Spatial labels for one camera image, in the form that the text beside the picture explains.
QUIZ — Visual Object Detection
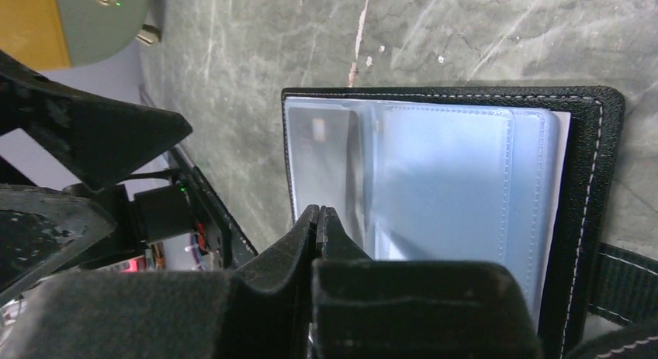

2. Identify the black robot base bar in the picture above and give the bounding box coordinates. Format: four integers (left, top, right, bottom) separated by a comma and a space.
167, 146, 258, 269

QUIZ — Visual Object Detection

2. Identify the black leather card holder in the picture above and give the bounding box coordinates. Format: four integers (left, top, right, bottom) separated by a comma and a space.
280, 85, 658, 359

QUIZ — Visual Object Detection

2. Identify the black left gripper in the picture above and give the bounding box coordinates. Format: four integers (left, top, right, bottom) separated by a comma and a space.
1, 52, 212, 305

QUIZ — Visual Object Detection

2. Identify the white orange cylinder drum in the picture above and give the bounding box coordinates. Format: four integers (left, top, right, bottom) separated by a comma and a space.
1, 0, 161, 71

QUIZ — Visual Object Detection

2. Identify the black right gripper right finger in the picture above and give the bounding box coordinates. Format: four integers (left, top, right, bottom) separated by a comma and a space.
311, 207, 542, 358

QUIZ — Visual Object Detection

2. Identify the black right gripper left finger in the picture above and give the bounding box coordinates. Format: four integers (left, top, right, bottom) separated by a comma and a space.
1, 205, 320, 358

